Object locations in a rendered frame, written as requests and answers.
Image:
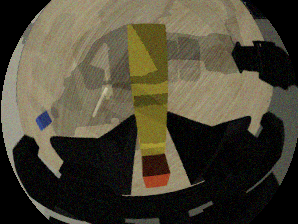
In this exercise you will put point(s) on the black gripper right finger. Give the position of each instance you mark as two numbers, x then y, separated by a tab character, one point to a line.
198	143

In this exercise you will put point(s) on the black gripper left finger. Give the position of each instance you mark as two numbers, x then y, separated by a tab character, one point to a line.
113	152

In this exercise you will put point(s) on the yellow bar with black and red end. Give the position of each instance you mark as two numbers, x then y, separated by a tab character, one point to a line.
148	62

